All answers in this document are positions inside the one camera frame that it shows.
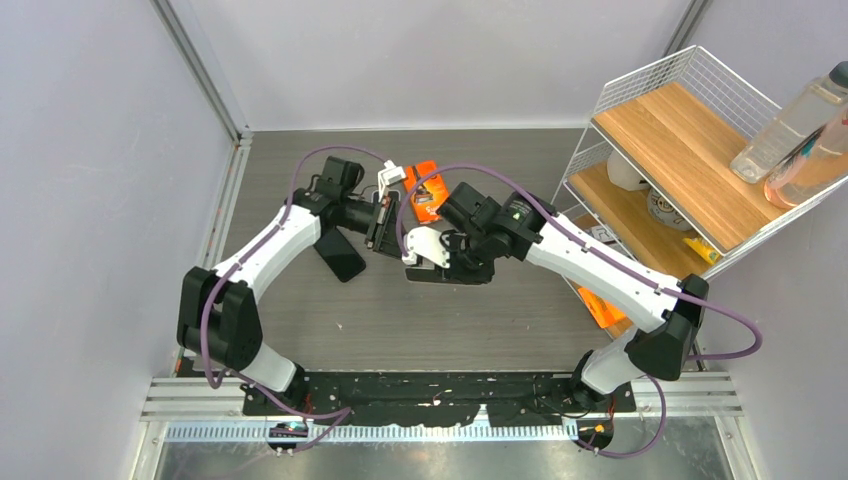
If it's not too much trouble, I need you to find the clear water bottle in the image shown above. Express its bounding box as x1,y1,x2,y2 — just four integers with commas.
730,61,847,184

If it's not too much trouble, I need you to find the yellow snack packet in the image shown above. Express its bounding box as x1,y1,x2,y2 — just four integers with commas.
682,237,722,265

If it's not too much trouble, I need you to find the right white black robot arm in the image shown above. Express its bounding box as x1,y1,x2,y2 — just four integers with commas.
438,182,709,411

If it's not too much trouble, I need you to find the white wire wooden shelf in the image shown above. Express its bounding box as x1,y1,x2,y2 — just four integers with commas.
535,44,848,342

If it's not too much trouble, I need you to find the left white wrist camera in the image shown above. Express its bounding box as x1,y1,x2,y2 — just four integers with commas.
377,160,406,198

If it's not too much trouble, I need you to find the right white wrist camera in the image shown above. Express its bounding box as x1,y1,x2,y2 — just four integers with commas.
401,226,450,268

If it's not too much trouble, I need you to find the orange packet under shelf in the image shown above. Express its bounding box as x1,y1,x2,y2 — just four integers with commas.
577,286,627,329

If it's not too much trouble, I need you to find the pink tinted bottle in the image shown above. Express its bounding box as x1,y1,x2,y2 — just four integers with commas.
764,107,847,209

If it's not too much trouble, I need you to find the bare black phone left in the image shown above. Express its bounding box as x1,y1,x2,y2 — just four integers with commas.
313,228,366,283

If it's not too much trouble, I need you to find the orange razor box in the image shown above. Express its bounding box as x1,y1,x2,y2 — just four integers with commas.
403,160,449,225

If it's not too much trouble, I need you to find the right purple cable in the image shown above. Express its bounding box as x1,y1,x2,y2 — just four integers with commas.
394,162,764,460

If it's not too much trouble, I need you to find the phone in lilac case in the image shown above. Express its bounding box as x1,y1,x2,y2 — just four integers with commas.
371,189,402,204

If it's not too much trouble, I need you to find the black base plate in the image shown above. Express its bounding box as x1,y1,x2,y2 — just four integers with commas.
241,371,636,427

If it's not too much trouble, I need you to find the white round container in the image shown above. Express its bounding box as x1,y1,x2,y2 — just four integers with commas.
606,150,650,191

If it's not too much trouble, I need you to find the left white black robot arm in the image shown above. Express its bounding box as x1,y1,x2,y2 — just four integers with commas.
177,156,406,414

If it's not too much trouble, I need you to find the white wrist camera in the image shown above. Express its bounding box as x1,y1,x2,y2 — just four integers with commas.
377,160,406,198
401,226,450,268

